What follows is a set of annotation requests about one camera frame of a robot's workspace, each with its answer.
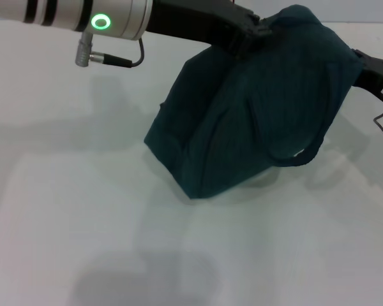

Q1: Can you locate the grey left arm cable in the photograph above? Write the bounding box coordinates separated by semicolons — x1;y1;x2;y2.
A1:
75;31;145;68

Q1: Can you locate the dark teal insulated lunch bag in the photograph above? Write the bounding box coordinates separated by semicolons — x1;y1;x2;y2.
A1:
143;3;364;200

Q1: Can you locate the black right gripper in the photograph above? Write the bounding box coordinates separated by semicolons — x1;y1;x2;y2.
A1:
352;48;383;106

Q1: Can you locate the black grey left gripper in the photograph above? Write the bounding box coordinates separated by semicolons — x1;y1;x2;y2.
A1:
144;0;274;60

